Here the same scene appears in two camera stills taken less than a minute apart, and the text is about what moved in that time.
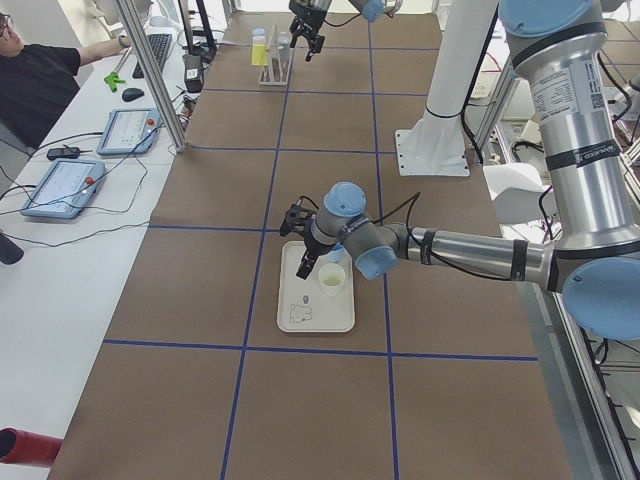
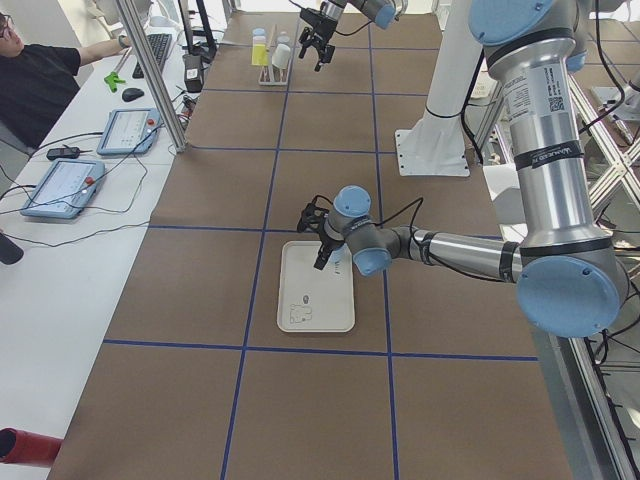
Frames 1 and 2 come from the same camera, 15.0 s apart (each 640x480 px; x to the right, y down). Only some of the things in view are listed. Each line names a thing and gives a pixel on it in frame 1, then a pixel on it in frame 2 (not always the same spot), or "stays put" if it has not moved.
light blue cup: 338,253 stays put
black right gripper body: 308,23 → 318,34
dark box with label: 193,73 stays put
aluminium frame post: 155,73 stays put
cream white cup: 331,278 → 281,56
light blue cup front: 258,35 stays put
